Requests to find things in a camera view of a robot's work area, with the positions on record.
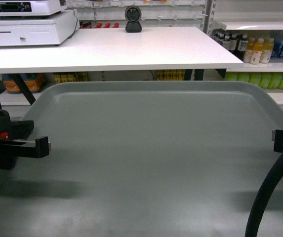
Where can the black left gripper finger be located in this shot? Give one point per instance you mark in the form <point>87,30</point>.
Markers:
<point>43,147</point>

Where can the green bottle row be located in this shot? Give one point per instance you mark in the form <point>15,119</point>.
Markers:
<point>264,80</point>

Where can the white checkout table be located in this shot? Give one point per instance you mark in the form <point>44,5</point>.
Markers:
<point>113,49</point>

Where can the white cash register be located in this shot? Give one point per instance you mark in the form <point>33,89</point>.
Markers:
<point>31,7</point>

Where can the grey rectangular serving tray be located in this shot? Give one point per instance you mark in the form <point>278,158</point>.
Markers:
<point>142,159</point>

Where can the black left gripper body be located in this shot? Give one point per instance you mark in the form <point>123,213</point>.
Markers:
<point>13,140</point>

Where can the black round barcode scanner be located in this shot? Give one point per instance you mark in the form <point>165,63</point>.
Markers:
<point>133,17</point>

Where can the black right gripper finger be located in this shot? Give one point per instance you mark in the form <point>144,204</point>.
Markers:
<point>277,137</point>

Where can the yellow juice bottle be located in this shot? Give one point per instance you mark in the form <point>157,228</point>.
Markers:
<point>257,52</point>

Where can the white shelf upright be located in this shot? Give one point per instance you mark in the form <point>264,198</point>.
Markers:
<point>209,13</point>

